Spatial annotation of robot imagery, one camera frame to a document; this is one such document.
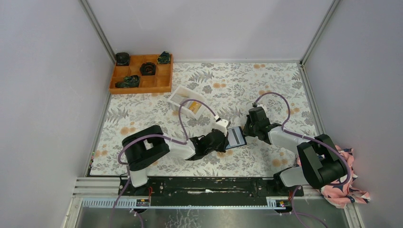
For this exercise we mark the orange card in box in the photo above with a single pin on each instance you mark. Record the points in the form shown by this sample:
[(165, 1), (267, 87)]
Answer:
[(194, 107)]

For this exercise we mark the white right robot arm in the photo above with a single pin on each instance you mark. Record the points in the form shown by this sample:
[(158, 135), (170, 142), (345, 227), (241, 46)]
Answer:
[(320, 163)]

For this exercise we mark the pink patterned cloth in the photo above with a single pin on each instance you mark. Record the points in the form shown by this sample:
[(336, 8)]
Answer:
[(340, 196)]

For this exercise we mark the white plastic card box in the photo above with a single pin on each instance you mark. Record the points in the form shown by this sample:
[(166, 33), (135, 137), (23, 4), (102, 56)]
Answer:
[(183, 96)]

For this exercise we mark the grey card with black stripe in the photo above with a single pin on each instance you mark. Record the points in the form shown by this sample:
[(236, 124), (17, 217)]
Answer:
[(236, 136)]

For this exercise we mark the dark green rolled item front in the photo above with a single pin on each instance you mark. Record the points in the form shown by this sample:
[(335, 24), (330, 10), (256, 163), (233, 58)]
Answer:
[(129, 82)]

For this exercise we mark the black metal base rail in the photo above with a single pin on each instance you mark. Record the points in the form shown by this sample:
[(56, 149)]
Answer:
[(209, 187)]

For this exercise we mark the floral paper table mat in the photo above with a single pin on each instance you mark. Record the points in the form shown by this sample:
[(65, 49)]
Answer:
[(230, 89)]

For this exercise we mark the orange compartment tray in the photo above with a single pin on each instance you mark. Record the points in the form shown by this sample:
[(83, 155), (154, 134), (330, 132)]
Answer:
[(161, 82)]

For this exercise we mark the dark green rolled item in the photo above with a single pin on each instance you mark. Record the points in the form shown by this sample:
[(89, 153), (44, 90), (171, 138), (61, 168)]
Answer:
[(129, 82), (164, 58)]

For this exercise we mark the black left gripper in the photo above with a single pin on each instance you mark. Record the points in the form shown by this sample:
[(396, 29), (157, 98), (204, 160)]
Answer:
[(221, 148)]

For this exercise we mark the black red rolled item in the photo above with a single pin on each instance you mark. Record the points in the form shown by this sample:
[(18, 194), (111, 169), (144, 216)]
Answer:
[(148, 69)]

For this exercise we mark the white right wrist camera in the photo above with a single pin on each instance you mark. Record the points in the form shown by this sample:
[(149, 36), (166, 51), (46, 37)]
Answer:
[(255, 105)]

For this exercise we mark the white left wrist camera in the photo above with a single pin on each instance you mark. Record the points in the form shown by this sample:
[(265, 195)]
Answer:
[(221, 125)]

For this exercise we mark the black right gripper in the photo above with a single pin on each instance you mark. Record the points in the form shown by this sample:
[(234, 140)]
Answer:
[(245, 131)]

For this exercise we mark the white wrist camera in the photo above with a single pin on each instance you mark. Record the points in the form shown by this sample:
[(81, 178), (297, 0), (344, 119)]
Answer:
[(221, 125), (255, 105)]

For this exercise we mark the slotted white cable duct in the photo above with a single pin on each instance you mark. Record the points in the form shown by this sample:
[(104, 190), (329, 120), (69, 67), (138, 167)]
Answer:
[(189, 203)]

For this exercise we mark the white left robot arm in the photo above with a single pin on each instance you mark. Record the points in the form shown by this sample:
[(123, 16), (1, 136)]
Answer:
[(149, 145)]

